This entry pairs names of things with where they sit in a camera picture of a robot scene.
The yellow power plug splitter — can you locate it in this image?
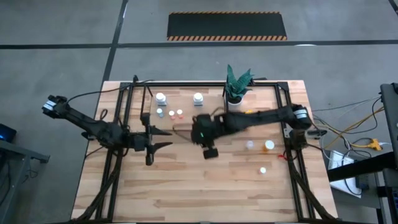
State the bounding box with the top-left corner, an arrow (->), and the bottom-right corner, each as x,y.
363,138 -> 382,152

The grey metal desk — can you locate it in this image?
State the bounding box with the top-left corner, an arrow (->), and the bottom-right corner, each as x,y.
0,139 -> 50,224

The black device with blue light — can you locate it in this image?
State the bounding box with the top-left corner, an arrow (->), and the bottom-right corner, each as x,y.
0,123 -> 18,144

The black equipment stand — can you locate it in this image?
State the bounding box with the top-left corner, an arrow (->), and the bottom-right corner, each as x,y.
326,82 -> 398,224

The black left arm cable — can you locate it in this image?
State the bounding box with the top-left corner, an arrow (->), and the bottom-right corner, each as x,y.
65,74 -> 156,105

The black mat with hazard stripes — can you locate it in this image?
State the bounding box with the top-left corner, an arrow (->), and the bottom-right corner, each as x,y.
166,11 -> 288,42

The grey cable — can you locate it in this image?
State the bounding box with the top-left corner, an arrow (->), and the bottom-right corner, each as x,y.
312,96 -> 382,112

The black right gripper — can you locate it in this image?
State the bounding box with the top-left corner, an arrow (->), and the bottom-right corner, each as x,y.
190,113 -> 222,160

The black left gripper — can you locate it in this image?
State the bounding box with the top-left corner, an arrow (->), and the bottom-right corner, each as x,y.
129,112 -> 174,166

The black aluminium table frame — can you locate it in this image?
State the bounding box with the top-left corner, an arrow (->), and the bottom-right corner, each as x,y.
73,80 -> 335,223

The orange vial white cap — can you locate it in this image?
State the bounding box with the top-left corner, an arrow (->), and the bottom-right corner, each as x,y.
262,139 -> 276,154

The black power brick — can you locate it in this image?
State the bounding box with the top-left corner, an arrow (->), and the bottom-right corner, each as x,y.
354,174 -> 371,191

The green plant in white pot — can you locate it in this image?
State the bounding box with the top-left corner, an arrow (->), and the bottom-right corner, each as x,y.
224,64 -> 254,110

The yellow cable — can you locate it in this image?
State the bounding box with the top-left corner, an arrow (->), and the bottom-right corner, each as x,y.
323,107 -> 385,149

